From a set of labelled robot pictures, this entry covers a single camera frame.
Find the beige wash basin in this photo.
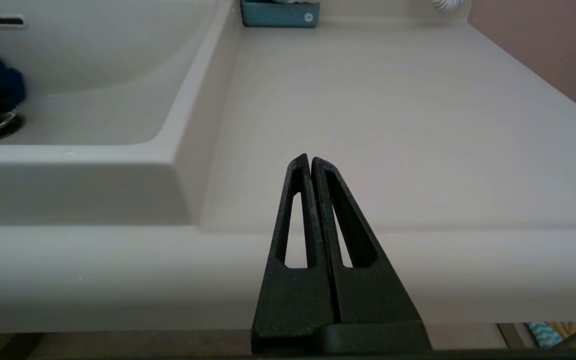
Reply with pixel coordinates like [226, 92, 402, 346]
[0, 0, 241, 227]

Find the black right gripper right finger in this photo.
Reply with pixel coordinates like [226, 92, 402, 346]
[312, 156, 425, 325]

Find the blue small package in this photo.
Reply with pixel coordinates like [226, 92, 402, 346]
[240, 0, 321, 29]

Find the white coiled dryer cord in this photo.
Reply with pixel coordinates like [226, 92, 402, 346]
[430, 0, 469, 12]

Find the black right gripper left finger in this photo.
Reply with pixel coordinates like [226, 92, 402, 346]
[252, 153, 340, 351]

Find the teal striped cloth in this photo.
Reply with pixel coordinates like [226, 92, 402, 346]
[527, 322, 565, 349]

